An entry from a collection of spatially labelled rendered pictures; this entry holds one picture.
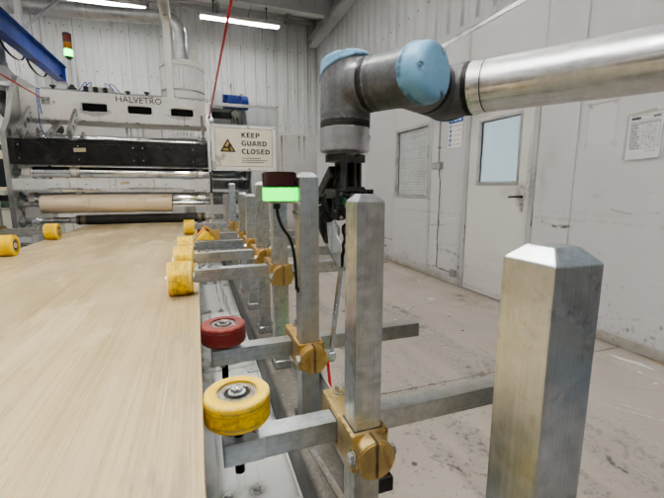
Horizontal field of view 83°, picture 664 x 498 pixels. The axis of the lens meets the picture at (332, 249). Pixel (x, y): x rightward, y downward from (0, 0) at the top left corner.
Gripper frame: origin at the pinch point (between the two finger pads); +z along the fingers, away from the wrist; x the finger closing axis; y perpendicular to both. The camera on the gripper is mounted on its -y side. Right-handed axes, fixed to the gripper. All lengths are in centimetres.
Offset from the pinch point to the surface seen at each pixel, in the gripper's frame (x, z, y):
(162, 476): -30.3, 11.4, 35.1
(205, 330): -25.9, 10.8, 1.0
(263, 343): -15.5, 15.2, -0.2
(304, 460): -11.2, 31.4, 12.9
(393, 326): 12.2, 15.2, 0.3
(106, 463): -35.3, 11.4, 31.6
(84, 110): -97, -70, -257
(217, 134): -8, -53, -223
